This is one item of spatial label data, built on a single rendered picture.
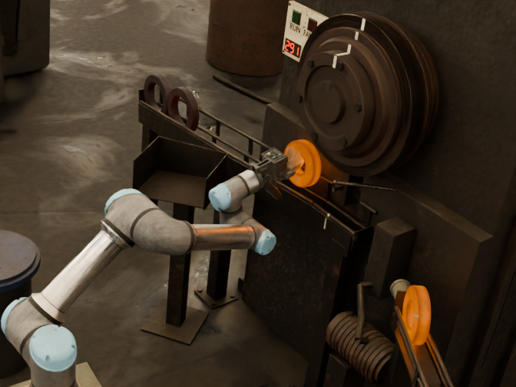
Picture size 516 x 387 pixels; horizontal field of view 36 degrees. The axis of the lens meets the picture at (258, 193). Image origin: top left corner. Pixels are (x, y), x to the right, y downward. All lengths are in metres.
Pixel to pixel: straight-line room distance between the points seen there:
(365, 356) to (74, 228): 1.72
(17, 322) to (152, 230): 0.44
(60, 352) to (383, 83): 1.10
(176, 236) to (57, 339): 0.41
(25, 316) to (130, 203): 0.41
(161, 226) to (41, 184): 1.85
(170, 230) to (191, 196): 0.57
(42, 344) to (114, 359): 0.82
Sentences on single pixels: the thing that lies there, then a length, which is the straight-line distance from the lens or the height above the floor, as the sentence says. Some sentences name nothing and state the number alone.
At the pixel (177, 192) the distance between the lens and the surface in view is 2.71.
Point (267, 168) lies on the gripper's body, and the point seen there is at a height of 0.82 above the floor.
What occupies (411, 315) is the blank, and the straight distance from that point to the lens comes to 2.18.
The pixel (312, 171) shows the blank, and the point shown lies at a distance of 2.53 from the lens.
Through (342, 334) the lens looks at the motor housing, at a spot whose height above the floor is 0.51.
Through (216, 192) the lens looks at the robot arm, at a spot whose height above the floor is 0.77.
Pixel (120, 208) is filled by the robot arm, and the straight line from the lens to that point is 2.19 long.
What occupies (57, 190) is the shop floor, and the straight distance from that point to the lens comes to 3.87.
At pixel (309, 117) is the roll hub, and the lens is 2.31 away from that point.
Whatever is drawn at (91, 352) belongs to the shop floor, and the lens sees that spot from 2.96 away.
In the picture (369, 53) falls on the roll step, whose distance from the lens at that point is 2.18.
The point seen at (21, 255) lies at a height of 0.43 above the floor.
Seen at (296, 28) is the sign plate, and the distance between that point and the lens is 2.64.
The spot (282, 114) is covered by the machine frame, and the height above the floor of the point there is 0.87.
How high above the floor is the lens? 1.99
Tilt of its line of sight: 30 degrees down
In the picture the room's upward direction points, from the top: 7 degrees clockwise
